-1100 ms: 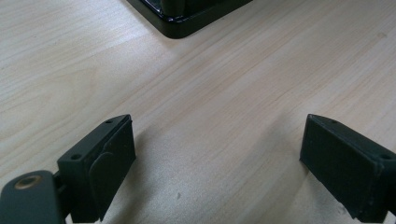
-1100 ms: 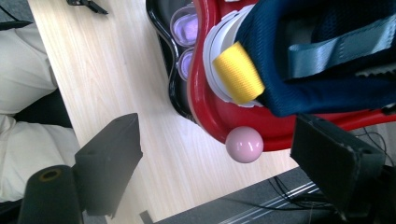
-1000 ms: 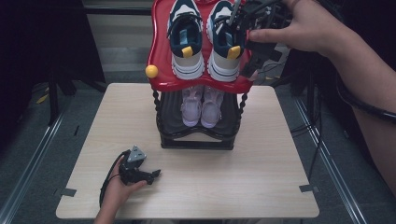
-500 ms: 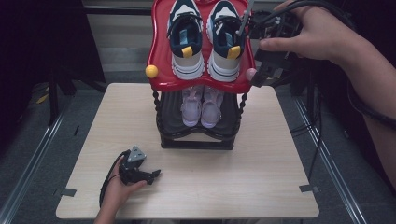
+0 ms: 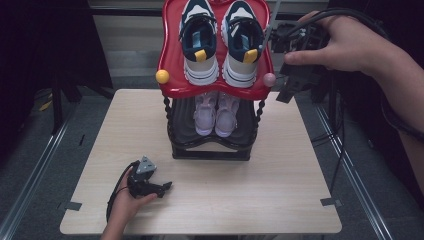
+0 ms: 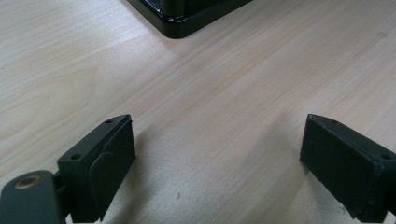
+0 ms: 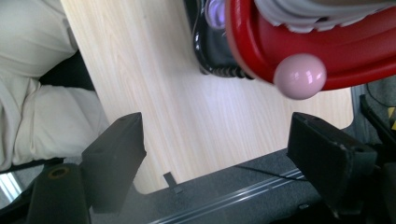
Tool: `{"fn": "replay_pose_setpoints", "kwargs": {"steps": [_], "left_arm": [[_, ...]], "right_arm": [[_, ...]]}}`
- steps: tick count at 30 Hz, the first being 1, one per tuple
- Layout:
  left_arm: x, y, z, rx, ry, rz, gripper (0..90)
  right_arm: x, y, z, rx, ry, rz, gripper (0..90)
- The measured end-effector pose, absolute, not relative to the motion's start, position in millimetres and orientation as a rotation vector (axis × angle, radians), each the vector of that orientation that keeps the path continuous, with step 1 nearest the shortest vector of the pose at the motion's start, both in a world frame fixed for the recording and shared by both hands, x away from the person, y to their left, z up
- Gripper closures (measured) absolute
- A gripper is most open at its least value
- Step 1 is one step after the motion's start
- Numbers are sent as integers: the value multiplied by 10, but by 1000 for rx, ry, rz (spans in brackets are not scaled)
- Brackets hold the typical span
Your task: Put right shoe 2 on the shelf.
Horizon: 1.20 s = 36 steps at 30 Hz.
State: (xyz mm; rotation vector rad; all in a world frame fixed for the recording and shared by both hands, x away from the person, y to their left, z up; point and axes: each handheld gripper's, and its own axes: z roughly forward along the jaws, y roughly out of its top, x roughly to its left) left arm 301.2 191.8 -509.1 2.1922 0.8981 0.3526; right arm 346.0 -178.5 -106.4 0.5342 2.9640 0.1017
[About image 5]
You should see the left hand-held gripper cable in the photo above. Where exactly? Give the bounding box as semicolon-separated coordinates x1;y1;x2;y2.
105;160;141;224

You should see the yellow tape strip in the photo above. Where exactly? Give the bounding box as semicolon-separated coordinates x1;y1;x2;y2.
38;93;54;113

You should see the hand-held gripper cable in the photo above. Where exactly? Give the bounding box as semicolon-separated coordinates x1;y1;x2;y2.
105;160;141;224
286;7;424;141

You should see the person's left hand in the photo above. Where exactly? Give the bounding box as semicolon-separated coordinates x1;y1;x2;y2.
106;166;158;229

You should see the red and black shoe rack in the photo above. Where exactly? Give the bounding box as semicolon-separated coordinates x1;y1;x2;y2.
155;0;278;162

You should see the black floor cable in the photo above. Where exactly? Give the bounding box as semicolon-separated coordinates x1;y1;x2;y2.
311;93;348;198

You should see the purple sandal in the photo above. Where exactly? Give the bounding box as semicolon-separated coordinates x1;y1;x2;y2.
193;91;219;137
214;91;240;138

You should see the right hand-held gripper cable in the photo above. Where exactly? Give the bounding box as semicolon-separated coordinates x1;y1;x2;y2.
286;7;424;141

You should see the dark curtain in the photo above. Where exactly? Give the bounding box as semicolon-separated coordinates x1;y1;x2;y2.
299;0;424;211
0;0;114;161

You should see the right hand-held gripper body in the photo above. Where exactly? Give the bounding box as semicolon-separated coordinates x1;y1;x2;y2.
260;0;330;85

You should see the metal floor rail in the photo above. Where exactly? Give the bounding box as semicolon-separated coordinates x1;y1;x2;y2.
0;109;79;240
314;103;394;240

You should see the black metal stand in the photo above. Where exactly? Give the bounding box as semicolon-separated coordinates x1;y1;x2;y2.
51;76;83;135
313;76;339;134

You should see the person's right hand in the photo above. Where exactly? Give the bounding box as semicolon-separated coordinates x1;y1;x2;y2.
283;9;401;77

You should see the grey tape piece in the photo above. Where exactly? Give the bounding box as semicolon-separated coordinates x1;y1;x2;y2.
64;201;83;212
320;197;344;208

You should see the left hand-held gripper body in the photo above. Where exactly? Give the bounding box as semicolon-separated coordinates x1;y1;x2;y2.
127;155;165;200

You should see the navy and white sneaker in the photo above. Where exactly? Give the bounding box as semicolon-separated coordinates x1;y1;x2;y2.
221;0;265;89
179;0;220;87

